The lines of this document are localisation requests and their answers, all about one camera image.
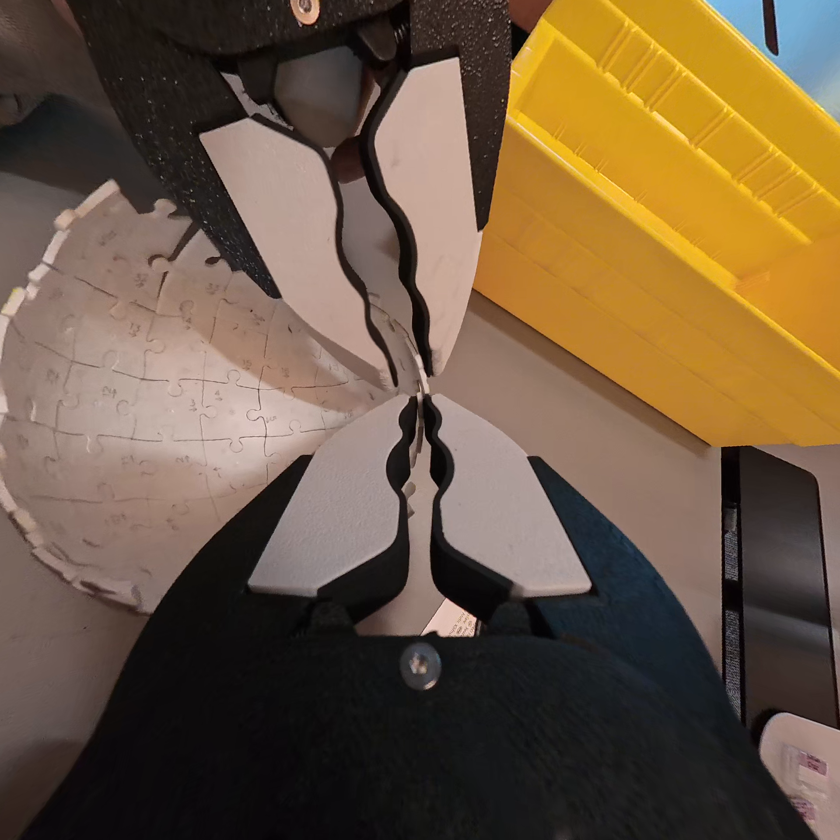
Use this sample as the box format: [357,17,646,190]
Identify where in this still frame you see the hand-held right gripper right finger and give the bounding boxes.
[423,394,593,621]

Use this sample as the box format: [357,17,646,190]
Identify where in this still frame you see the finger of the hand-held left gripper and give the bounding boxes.
[199,115,401,391]
[369,54,480,376]

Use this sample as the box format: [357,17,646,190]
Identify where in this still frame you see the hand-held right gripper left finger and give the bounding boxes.
[246,392,421,618]

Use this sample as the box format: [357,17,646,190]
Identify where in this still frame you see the white puzzle ball half shell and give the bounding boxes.
[0,178,434,614]

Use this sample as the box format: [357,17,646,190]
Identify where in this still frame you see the white puzzle instruction leaflet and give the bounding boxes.
[420,594,487,639]

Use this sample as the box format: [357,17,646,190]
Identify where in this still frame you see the person's left hand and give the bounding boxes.
[333,134,371,186]

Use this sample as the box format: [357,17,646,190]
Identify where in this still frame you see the black table edge strip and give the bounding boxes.
[721,446,746,726]

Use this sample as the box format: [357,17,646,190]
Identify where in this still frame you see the stacked yellow plastic bins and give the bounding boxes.
[472,0,840,448]

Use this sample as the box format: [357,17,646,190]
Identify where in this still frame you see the dark glossy panel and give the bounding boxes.
[742,448,840,726]

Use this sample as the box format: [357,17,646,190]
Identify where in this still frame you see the white plastic tray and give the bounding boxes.
[758,712,840,840]

